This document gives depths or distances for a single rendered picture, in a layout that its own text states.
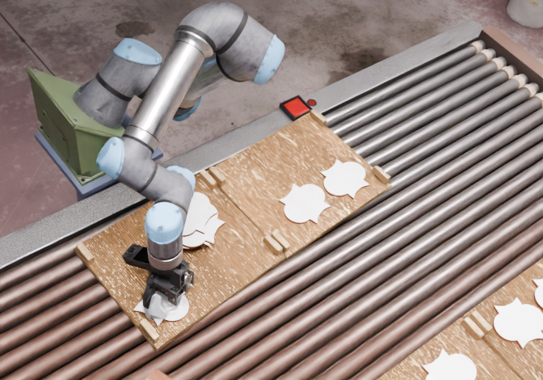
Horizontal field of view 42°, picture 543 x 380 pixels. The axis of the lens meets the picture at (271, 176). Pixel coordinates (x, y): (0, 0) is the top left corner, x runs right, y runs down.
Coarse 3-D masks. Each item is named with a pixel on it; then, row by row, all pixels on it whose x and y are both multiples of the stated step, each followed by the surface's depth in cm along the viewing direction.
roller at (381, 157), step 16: (512, 80) 240; (480, 96) 234; (496, 96) 235; (464, 112) 228; (432, 128) 221; (400, 144) 215; (416, 144) 218; (368, 160) 209; (384, 160) 212; (96, 304) 171; (112, 304) 170; (80, 320) 167; (96, 320) 168; (48, 336) 163; (64, 336) 165; (16, 352) 160; (32, 352) 161; (0, 368) 158; (16, 368) 160
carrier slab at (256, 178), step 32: (288, 128) 211; (320, 128) 213; (256, 160) 202; (288, 160) 203; (320, 160) 205; (352, 160) 206; (224, 192) 194; (256, 192) 195; (288, 192) 196; (256, 224) 188; (288, 224) 189; (320, 224) 191; (288, 256) 183
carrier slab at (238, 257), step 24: (216, 192) 193; (144, 216) 185; (240, 216) 189; (96, 240) 179; (120, 240) 180; (144, 240) 181; (216, 240) 183; (240, 240) 184; (96, 264) 175; (120, 264) 175; (192, 264) 178; (216, 264) 179; (240, 264) 180; (264, 264) 181; (120, 288) 171; (144, 288) 172; (192, 288) 174; (216, 288) 175; (240, 288) 175; (192, 312) 170; (168, 336) 165
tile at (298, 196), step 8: (312, 184) 198; (296, 192) 195; (304, 192) 196; (312, 192) 196; (320, 192) 196; (280, 200) 193; (288, 200) 193; (296, 200) 194; (304, 200) 194; (312, 200) 194; (320, 200) 195; (288, 208) 192; (296, 208) 192; (304, 208) 192; (312, 208) 193; (320, 208) 193; (328, 208) 194; (288, 216) 190; (296, 216) 190; (304, 216) 191; (312, 216) 191
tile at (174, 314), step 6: (162, 294) 171; (162, 300) 170; (174, 300) 170; (180, 300) 170; (186, 300) 171; (138, 306) 168; (162, 306) 169; (168, 306) 169; (174, 306) 169; (180, 306) 169; (186, 306) 170; (144, 312) 167; (168, 312) 168; (174, 312) 168; (180, 312) 168; (186, 312) 169; (156, 318) 167; (168, 318) 167; (174, 318) 167; (180, 318) 168; (156, 324) 166
